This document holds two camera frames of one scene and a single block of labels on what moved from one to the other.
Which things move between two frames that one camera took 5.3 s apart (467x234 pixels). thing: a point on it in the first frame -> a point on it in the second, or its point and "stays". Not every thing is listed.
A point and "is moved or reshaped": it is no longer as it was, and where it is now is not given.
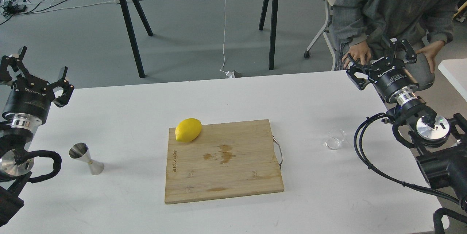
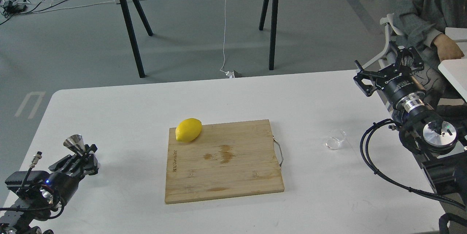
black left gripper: (30, 94) -> (63, 186)
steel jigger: (80, 151) is moved or reshaped
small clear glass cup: (335, 137) stays
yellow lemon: (187, 129) stays
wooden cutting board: (226, 160) stays
